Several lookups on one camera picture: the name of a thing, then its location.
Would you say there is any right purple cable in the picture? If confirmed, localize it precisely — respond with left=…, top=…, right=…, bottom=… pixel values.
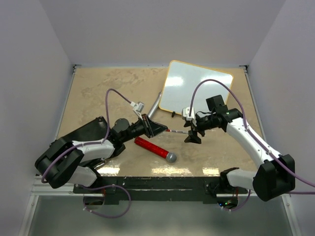
left=188, top=79, right=315, bottom=212

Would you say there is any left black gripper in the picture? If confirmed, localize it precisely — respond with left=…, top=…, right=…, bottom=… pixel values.
left=122, top=114, right=167, bottom=143

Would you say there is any yellow framed whiteboard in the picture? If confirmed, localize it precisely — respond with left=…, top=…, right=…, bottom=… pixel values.
left=158, top=59, right=234, bottom=118

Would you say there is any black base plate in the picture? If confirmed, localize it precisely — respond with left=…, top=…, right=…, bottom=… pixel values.
left=73, top=177, right=248, bottom=205

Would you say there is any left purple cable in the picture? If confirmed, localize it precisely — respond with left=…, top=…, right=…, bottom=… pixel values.
left=40, top=88, right=135, bottom=219

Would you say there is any red toy microphone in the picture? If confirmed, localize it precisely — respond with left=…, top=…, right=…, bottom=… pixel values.
left=134, top=137, right=177, bottom=163

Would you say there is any silver toy microphone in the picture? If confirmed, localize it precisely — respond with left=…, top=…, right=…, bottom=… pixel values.
left=147, top=92, right=162, bottom=118

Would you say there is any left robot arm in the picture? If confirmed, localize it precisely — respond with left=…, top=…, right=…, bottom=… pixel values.
left=34, top=114, right=168, bottom=193

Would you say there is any red whiteboard marker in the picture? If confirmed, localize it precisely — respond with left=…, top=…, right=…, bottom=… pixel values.
left=166, top=129, right=189, bottom=134

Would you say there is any purple cable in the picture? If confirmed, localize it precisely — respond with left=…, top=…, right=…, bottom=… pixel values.
left=188, top=79, right=315, bottom=212
left=40, top=88, right=135, bottom=219

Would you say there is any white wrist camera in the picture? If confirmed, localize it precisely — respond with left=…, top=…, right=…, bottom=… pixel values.
left=130, top=102, right=145, bottom=116
left=181, top=107, right=195, bottom=121

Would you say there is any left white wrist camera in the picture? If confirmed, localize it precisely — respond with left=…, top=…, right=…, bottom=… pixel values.
left=130, top=102, right=145, bottom=116

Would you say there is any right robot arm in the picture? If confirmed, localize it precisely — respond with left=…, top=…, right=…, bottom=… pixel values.
left=182, top=95, right=295, bottom=202

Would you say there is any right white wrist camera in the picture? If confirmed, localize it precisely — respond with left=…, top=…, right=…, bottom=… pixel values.
left=181, top=107, right=195, bottom=121

